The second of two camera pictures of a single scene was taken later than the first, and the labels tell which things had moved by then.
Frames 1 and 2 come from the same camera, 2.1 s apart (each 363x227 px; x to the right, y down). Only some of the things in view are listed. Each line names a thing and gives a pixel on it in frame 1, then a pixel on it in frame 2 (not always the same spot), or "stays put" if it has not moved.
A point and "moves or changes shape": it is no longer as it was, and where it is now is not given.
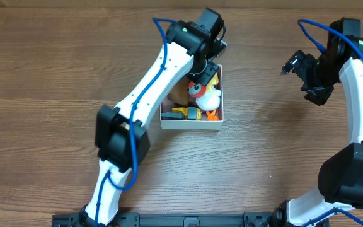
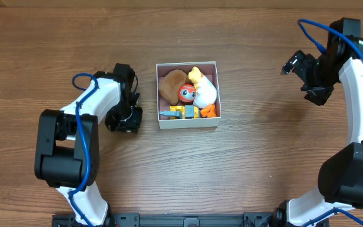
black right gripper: x=309 y=77 stays put
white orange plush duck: x=210 y=101 moves or changes shape
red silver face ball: x=196 y=89 -> x=187 y=92
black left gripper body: x=207 y=73 -> x=130 y=123
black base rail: x=279 y=219 stays put
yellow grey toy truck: x=190 y=113 stays put
